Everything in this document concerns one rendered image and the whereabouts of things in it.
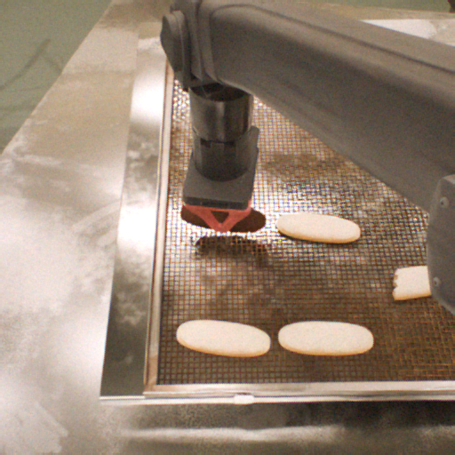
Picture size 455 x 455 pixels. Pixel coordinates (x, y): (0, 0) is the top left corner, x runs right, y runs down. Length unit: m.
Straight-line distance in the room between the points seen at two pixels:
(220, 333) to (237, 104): 0.25
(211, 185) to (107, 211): 0.34
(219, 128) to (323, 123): 0.23
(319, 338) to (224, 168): 0.21
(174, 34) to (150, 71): 0.44
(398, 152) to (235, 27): 0.18
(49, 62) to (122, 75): 1.77
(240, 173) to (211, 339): 0.18
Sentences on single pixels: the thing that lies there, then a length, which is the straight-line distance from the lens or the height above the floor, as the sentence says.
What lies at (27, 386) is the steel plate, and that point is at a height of 0.82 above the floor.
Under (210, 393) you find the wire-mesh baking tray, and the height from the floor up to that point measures 0.90.
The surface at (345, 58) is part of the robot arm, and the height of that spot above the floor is 1.30.
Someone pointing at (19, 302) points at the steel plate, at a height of 0.82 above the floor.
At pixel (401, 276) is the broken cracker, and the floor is 0.92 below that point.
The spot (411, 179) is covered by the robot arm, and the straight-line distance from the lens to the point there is 0.23.
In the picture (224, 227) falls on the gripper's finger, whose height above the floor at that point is 0.97.
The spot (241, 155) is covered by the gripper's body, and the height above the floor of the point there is 1.08.
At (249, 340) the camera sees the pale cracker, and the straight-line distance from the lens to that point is 0.62.
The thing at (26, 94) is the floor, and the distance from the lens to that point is 2.74.
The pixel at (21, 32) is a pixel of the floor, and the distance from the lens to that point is 3.23.
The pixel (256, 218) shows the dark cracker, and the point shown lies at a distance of 0.66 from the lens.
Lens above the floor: 1.43
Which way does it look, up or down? 46 degrees down
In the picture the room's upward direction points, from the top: straight up
